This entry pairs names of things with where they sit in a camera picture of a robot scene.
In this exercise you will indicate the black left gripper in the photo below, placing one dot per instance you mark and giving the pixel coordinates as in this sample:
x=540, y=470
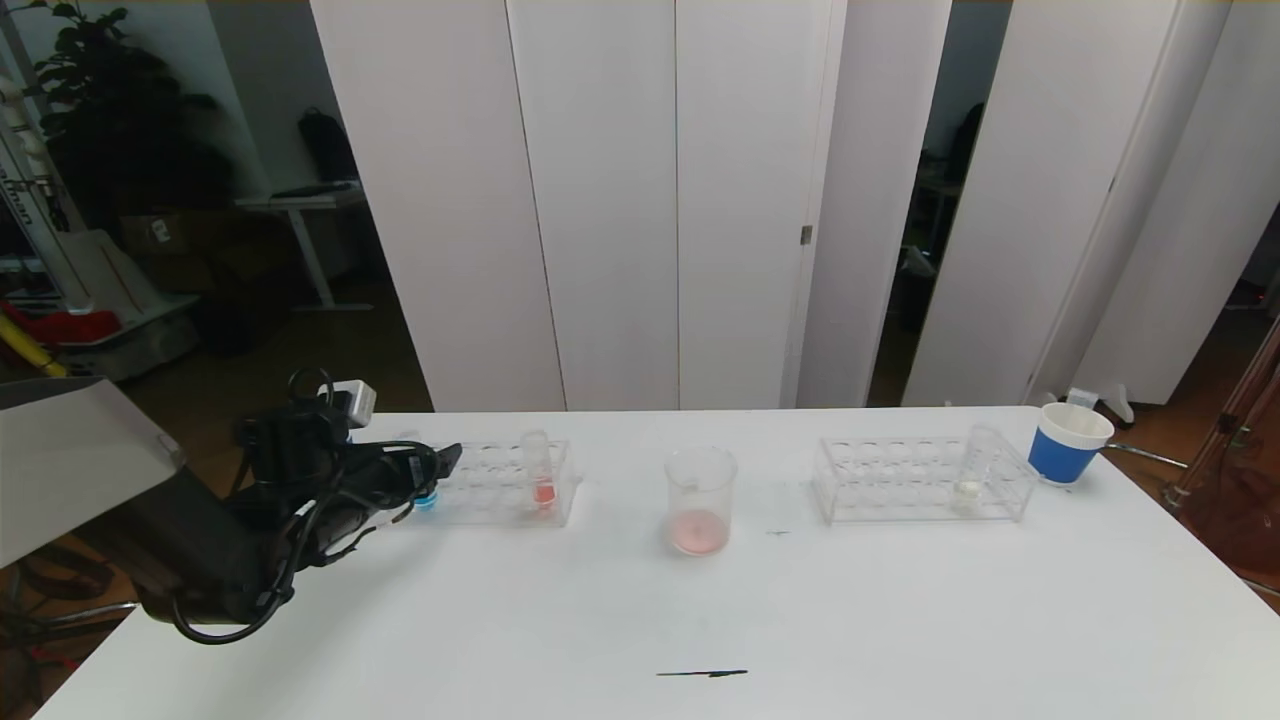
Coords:
x=419, y=468

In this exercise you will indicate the test tube with blue pigment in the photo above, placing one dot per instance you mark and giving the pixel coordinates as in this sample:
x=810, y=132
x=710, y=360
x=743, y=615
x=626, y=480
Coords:
x=427, y=500

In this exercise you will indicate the test tube with red pigment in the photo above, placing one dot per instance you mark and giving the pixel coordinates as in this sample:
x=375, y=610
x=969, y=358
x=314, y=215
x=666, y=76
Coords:
x=1082, y=398
x=543, y=490

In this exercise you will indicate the silver and black left arm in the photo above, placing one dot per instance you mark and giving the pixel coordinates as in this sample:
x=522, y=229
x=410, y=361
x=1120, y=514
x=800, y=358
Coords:
x=80, y=460

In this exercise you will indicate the clear acrylic test tube rack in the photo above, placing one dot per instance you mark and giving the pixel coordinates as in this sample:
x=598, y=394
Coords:
x=490, y=503
x=905, y=492

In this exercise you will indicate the clear glass beaker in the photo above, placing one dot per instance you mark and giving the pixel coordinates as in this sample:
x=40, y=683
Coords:
x=700, y=530

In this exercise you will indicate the test tube with yellow pigment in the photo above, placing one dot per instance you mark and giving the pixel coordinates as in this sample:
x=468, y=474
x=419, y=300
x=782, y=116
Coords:
x=967, y=490

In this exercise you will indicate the white standing desk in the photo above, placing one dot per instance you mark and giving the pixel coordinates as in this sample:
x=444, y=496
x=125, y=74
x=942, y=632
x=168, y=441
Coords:
x=303, y=200

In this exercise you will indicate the grey storage bin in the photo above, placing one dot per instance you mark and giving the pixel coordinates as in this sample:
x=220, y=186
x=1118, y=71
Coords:
x=138, y=347

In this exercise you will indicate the brown cardboard box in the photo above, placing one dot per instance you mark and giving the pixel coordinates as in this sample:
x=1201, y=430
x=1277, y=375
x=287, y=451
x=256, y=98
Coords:
x=182, y=247

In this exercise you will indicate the black backpack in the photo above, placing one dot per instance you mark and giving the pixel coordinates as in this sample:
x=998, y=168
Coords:
x=325, y=147

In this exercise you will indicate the white leaning board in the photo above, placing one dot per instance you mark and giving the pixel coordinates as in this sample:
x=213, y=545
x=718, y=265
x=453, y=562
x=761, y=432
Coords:
x=102, y=272

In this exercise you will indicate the red bag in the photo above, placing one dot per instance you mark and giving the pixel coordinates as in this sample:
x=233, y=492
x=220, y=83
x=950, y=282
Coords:
x=68, y=325

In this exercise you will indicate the metal chair base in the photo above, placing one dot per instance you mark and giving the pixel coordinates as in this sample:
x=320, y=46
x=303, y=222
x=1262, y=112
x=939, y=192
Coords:
x=60, y=622

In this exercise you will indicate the dark green potted plant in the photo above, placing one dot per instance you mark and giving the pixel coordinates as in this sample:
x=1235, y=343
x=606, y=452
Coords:
x=118, y=128

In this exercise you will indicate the white banner stand with lettering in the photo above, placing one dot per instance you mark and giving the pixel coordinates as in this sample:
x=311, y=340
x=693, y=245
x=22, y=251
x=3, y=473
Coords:
x=22, y=198

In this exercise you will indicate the blue and white paper cup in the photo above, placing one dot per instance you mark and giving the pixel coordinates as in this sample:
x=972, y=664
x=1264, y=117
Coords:
x=1062, y=456

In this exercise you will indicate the white screen foot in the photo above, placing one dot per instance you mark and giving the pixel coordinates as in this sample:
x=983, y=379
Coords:
x=1118, y=408

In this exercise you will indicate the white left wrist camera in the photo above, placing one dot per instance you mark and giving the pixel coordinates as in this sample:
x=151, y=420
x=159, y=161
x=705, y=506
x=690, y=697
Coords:
x=350, y=402

